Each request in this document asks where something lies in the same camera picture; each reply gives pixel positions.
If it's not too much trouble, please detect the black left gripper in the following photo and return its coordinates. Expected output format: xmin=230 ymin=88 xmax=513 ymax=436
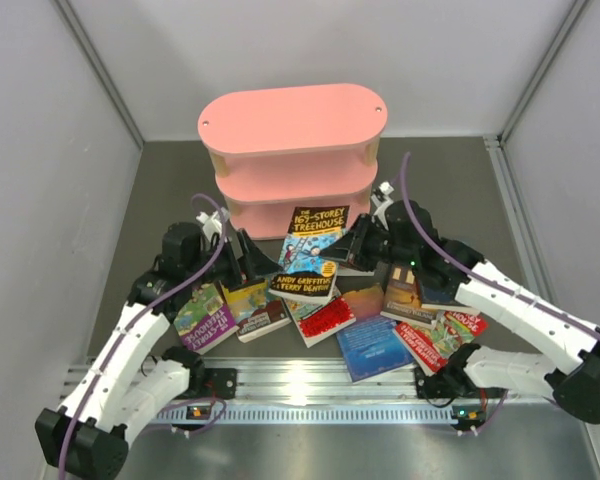
xmin=186 ymin=228 xmax=282 ymax=292

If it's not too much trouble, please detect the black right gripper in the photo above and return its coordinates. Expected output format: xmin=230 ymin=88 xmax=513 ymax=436
xmin=321 ymin=213 xmax=418 ymax=272

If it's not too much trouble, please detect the yellow Brideshead Revisited book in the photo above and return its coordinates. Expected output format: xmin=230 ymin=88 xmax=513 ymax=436
xmin=221 ymin=277 xmax=292 ymax=343

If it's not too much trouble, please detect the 169-storey treehouse book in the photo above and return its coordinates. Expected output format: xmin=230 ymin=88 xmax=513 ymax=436
xmin=269 ymin=205 xmax=349 ymax=305

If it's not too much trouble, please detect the purple 117-storey treehouse book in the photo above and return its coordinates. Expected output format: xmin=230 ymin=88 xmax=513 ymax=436
xmin=173 ymin=284 xmax=238 ymax=355

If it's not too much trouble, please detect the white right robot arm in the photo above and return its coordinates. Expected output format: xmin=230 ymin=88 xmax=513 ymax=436
xmin=321 ymin=201 xmax=600 ymax=424

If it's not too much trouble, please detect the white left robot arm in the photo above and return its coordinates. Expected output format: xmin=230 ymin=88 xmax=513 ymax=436
xmin=35 ymin=222 xmax=282 ymax=479

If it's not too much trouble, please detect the brown dark cover book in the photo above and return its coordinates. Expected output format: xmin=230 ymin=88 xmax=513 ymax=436
xmin=381 ymin=265 xmax=439 ymax=330

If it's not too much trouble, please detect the dark blue paperback book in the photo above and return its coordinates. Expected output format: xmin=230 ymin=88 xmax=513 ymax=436
xmin=416 ymin=277 xmax=480 ymax=315

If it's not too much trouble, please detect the blue orange paperback book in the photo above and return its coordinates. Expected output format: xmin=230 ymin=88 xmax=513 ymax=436
xmin=336 ymin=284 xmax=413 ymax=383

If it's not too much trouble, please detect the pink three-tier shelf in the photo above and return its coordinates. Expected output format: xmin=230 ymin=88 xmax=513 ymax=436
xmin=197 ymin=83 xmax=388 ymax=240

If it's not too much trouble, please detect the red green treehouse book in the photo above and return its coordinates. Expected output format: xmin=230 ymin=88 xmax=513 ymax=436
xmin=394 ymin=311 xmax=489 ymax=376

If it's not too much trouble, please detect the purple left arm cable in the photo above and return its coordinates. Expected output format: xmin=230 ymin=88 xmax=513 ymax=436
xmin=57 ymin=193 xmax=229 ymax=480

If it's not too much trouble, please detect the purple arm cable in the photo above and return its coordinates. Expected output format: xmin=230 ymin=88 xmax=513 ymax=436
xmin=399 ymin=151 xmax=600 ymax=361
xmin=57 ymin=193 xmax=229 ymax=480

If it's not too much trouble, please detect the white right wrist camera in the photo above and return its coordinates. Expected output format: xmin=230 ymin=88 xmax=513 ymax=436
xmin=371 ymin=181 xmax=395 ymax=215

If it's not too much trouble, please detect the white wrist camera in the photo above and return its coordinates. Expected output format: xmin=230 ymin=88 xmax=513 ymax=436
xmin=196 ymin=207 xmax=230 ymax=241
xmin=371 ymin=181 xmax=395 ymax=215

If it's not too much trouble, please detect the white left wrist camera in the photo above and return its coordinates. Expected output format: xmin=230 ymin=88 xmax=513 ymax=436
xmin=196 ymin=207 xmax=230 ymax=241

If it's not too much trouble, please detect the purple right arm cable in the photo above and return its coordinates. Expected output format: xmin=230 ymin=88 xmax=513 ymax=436
xmin=399 ymin=151 xmax=600 ymax=361

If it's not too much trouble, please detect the aluminium mounting rail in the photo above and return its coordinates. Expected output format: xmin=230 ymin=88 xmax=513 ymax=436
xmin=59 ymin=357 xmax=600 ymax=426

